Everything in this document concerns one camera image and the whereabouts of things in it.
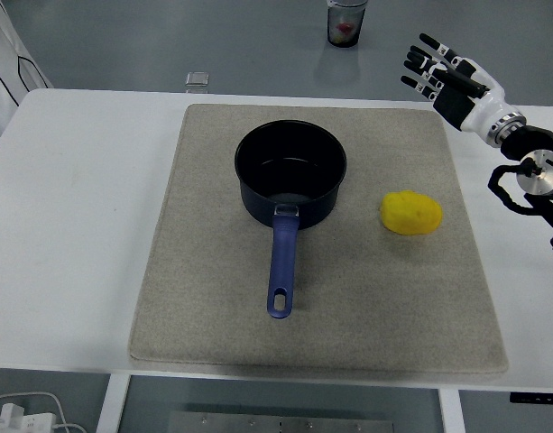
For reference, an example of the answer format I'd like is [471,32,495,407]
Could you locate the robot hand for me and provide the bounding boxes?
[400,32,509,136]

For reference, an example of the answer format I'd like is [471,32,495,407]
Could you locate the yellow potato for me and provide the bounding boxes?
[378,189,443,236]

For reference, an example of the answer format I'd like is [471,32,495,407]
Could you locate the black cup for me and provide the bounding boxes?
[325,0,370,49]

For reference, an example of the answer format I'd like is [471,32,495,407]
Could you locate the beige table mat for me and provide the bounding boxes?
[128,103,511,374]

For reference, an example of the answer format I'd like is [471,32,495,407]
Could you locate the small clear square box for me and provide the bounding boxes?
[184,70,212,88]

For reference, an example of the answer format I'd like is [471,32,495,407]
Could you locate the black table control panel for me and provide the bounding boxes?
[509,392,553,404]

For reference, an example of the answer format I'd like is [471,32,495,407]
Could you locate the white table leg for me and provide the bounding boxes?
[97,373,132,433]
[438,387,466,433]

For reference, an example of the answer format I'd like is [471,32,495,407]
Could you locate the grey metal plate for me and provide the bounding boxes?
[169,410,394,433]

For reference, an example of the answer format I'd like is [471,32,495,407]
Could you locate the person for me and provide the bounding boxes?
[0,0,55,152]

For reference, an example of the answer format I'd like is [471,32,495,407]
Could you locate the white power strip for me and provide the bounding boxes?
[0,402,57,433]

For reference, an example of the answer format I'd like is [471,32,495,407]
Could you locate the blue pot with handle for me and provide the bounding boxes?
[234,119,349,320]

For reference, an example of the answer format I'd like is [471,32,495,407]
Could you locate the white cable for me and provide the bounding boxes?
[0,391,86,433]

